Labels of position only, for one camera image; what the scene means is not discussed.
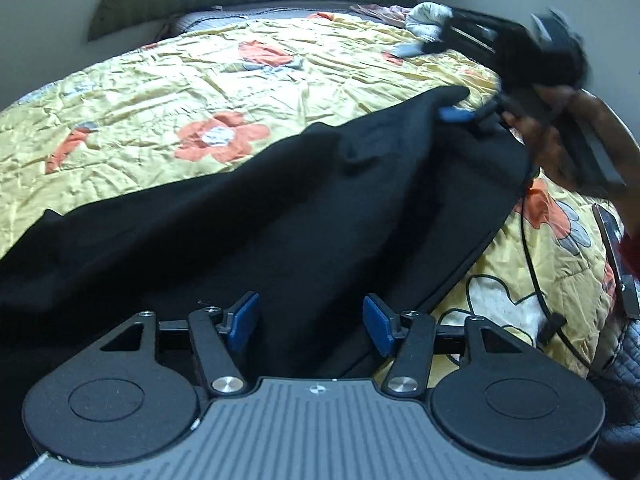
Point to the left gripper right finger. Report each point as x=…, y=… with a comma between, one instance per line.
x=383, y=325

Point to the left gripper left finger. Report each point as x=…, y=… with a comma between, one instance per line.
x=239, y=322

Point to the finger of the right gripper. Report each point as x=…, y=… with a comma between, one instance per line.
x=455, y=115

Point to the black pants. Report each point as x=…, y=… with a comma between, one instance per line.
x=395, y=204

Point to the person's right hand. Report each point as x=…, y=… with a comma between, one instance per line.
x=582, y=145

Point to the crumpled clothes pile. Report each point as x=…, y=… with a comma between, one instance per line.
x=425, y=21

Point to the yellow floral quilt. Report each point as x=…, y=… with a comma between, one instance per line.
x=206, y=102

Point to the grey pillow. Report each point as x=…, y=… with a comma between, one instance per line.
x=221, y=16

